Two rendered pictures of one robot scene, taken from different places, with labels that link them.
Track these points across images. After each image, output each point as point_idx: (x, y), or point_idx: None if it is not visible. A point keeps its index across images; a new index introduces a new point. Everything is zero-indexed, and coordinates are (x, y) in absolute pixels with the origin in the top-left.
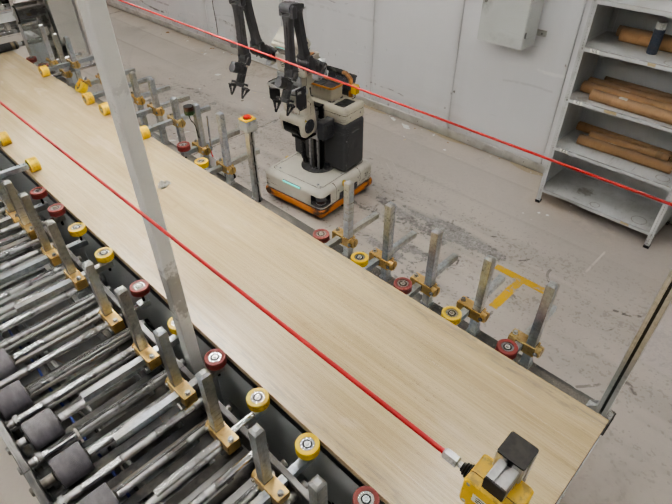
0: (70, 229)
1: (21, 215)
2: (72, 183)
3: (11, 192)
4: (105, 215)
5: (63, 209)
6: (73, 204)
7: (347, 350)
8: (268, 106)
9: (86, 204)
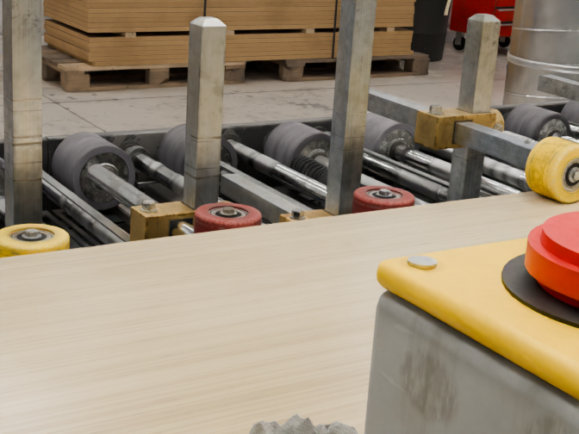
0: (22, 226)
1: (187, 163)
2: (428, 242)
3: (193, 61)
4: (78, 287)
5: (213, 227)
6: (237, 239)
7: None
8: None
9: (218, 258)
